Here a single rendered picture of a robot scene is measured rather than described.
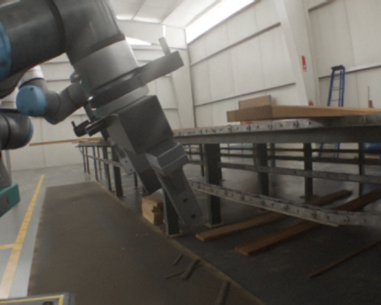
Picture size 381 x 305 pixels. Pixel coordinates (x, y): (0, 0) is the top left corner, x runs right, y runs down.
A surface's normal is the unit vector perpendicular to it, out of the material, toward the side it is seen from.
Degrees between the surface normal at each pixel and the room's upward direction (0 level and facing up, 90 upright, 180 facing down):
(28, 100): 90
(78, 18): 106
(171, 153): 98
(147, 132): 98
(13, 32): 94
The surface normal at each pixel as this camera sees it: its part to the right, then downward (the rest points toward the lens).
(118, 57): 0.61, 0.04
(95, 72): -0.05, 0.39
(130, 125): 0.45, 0.15
